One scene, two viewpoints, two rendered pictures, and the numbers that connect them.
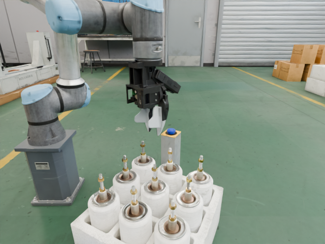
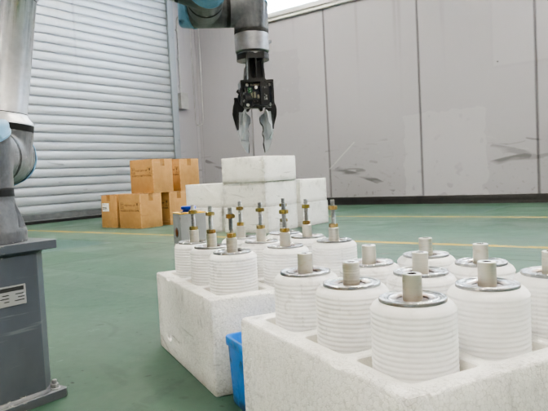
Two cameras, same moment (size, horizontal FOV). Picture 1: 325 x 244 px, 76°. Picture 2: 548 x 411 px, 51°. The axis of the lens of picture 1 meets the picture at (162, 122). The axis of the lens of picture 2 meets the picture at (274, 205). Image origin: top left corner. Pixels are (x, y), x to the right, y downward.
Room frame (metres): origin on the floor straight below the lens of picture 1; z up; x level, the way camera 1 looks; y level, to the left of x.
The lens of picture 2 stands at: (-0.23, 1.02, 0.40)
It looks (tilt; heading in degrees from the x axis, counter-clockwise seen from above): 3 degrees down; 307
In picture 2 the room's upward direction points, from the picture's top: 3 degrees counter-clockwise
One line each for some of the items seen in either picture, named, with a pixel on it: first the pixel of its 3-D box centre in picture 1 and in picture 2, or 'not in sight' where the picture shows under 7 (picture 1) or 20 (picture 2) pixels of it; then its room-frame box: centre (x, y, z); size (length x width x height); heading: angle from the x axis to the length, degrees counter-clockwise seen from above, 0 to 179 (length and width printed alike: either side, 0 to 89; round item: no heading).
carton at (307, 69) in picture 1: (309, 71); (168, 207); (3.77, -2.63, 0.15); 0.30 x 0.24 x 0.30; 0
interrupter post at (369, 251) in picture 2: not in sight; (369, 254); (0.19, 0.22, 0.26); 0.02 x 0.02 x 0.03
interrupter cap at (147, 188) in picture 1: (155, 187); (261, 241); (0.56, 0.03, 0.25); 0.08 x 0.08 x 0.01
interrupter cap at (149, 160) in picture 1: (143, 160); (194, 242); (0.72, 0.08, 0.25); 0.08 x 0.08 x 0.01
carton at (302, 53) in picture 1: (303, 53); (151, 175); (3.77, -2.45, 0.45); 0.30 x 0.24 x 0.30; 2
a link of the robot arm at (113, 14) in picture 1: (116, 19); (204, 7); (0.61, 0.12, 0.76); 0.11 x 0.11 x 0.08; 46
